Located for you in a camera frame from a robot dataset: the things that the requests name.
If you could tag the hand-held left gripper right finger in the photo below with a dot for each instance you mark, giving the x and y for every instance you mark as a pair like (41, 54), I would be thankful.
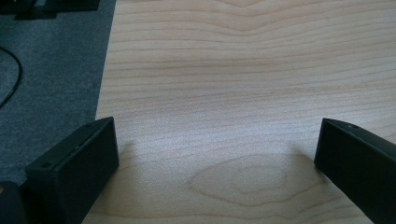
(358, 168)

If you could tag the black stand base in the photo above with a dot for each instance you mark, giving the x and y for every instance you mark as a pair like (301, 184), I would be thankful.
(49, 6)

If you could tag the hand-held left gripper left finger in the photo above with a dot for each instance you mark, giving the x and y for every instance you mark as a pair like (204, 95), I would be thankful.
(77, 168)

